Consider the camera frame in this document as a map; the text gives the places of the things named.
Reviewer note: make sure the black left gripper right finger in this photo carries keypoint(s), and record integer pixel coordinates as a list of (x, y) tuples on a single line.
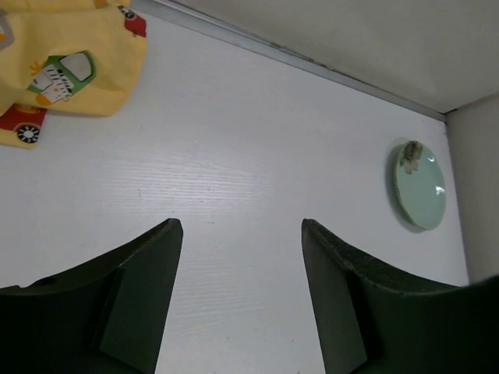
[(372, 317)]

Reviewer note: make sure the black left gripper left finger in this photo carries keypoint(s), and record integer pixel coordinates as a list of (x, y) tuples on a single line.
[(106, 315)]

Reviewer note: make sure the green floral ceramic plate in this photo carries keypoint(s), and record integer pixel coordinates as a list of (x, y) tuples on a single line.
[(415, 185)]

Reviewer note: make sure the yellow car print placemat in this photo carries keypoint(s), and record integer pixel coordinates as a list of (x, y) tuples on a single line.
[(78, 57)]

